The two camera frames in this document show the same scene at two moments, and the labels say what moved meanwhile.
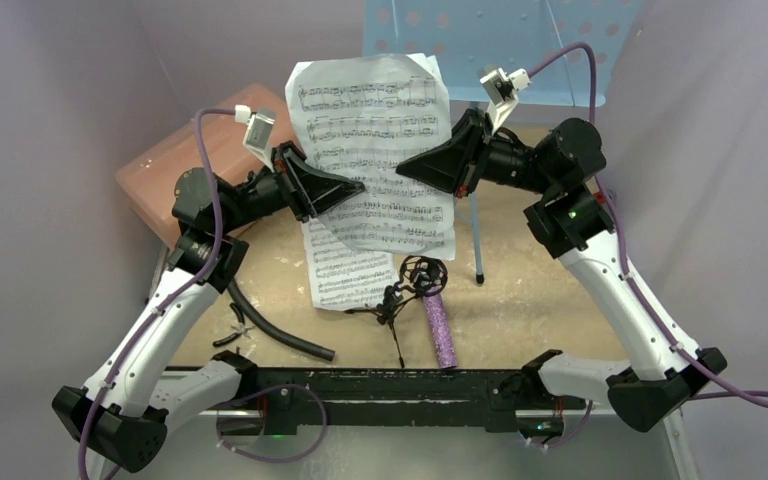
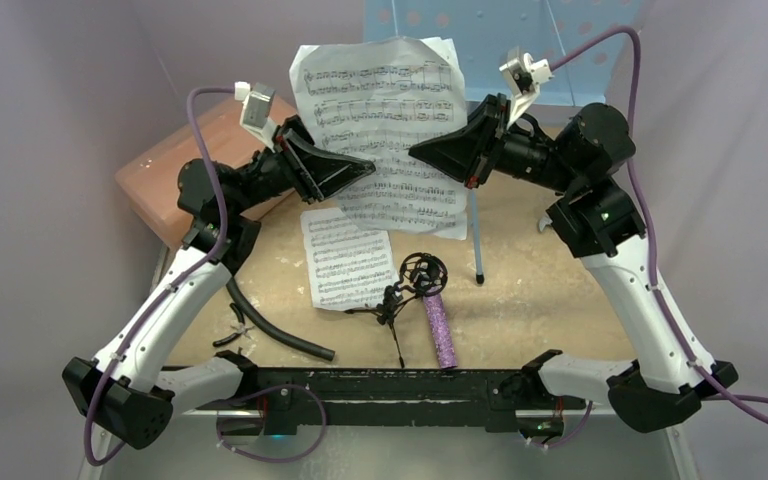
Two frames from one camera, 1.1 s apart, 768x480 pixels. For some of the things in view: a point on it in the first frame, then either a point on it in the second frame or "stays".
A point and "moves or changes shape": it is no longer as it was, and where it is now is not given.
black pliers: (242, 328) stays
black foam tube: (285, 341) stays
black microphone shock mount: (419, 275) stays
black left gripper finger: (311, 190) → (316, 172)
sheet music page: (363, 117) moves or changes shape
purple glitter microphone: (441, 331) stays
